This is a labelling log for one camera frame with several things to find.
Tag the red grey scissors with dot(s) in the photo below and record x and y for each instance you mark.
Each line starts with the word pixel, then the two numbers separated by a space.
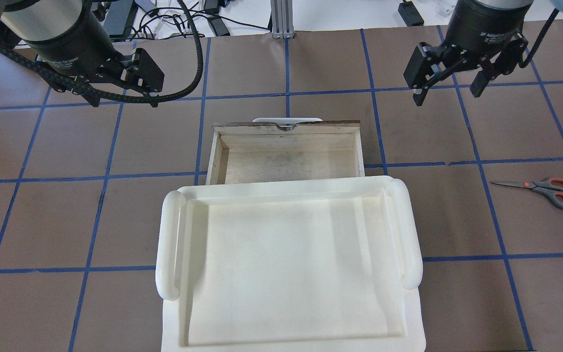
pixel 551 189

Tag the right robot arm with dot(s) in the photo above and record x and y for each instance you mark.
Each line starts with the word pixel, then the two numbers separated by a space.
pixel 484 36

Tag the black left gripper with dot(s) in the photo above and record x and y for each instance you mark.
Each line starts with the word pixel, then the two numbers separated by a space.
pixel 77 47

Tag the black power brick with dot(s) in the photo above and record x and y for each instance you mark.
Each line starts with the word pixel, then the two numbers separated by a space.
pixel 119 18

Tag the aluminium frame post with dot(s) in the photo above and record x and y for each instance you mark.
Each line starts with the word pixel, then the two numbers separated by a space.
pixel 282 19

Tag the black power adapter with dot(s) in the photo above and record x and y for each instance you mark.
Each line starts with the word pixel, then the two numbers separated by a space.
pixel 410 14

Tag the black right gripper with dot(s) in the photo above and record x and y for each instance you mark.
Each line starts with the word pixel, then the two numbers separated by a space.
pixel 477 30

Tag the white drawer handle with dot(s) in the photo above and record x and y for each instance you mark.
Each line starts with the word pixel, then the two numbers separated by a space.
pixel 286 123

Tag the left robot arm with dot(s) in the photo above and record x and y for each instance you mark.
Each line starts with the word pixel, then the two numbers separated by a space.
pixel 22 21

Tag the wooden drawer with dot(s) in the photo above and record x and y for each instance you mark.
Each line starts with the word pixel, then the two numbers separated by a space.
pixel 249 152

